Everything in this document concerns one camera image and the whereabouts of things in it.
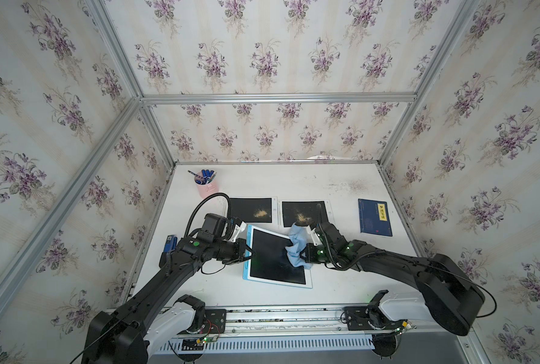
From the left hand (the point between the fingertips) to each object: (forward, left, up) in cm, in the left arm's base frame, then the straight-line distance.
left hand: (257, 256), depth 75 cm
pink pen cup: (+33, +23, -5) cm, 41 cm away
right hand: (+4, -17, -9) cm, 20 cm away
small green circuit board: (-22, +15, -11) cm, 29 cm away
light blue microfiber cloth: (+11, -16, -7) cm, 21 cm away
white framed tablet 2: (+28, -22, -15) cm, 39 cm away
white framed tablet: (+27, +2, -12) cm, 29 cm away
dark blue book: (+22, -51, -11) cm, 57 cm away
